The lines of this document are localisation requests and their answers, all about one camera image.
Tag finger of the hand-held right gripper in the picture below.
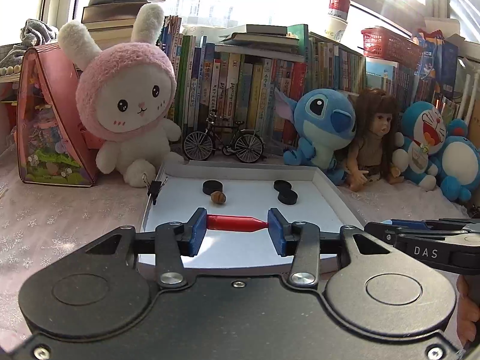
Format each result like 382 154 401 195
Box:
364 222 404 250
390 217 480 233

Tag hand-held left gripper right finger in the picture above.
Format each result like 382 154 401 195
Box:
267 208 398 289

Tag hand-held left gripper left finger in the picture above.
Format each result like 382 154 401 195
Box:
80 207 208 289

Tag red plastic whistle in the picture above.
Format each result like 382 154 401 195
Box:
207 214 269 232

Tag white cardboard box tray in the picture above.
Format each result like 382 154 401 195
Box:
136 158 366 276

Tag large black puck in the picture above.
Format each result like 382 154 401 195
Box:
202 180 224 196

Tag person's right hand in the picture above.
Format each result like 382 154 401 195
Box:
455 275 480 349

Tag brown-haired baby doll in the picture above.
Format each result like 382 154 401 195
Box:
343 89 405 193

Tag black model bicycle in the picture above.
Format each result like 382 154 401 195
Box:
182 109 265 164

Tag blue robot cat plush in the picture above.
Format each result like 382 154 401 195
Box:
392 101 448 192

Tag blue alien plush toy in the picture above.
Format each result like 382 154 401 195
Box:
274 87 357 181

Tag pink snowflake tablecloth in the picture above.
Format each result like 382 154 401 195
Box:
0 150 480 308

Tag white radiator pipes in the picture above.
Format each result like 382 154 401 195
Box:
459 56 480 121

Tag pink white rabbit plush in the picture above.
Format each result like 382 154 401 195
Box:
57 3 183 187

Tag row of upright books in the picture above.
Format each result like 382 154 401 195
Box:
159 15 466 154

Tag blue printed carton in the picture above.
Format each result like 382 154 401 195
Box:
412 28 460 94

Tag pink toy house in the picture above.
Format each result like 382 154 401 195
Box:
16 43 99 188

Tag red plastic basket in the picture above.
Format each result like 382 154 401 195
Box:
361 26 424 72

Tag flat-lying grey books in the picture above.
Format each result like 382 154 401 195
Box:
215 24 305 61

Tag white bottle red cap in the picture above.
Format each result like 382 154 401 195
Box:
324 0 351 44

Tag stack of thick books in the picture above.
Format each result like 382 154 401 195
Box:
80 0 166 49

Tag grey knit cloth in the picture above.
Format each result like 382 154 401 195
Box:
0 19 61 68

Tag black binder clip silver handles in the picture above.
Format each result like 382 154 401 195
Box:
142 173 167 205

